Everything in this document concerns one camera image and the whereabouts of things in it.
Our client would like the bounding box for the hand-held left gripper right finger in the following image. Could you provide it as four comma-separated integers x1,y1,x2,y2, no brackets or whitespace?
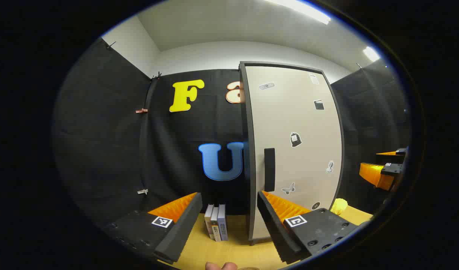
257,190,360,265

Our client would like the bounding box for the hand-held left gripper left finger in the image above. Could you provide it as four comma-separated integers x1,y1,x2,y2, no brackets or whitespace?
101,192,203,265

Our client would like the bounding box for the beige cabinet door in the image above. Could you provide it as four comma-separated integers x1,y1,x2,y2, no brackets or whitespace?
245,66,343,240

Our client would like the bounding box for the yellow textured ball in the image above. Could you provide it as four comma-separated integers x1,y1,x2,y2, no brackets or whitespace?
330,198,348,216

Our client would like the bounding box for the small ceiling light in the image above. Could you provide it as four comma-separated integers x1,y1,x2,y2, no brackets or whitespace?
362,46,381,62

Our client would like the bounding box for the black backdrop cloth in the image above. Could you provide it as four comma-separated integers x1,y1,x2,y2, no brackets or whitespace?
52,37,411,229

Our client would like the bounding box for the long ceiling light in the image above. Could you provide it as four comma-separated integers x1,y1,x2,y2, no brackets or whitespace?
267,0,332,25

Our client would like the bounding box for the black door handle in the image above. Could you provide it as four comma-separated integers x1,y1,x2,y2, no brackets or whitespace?
264,148,276,192

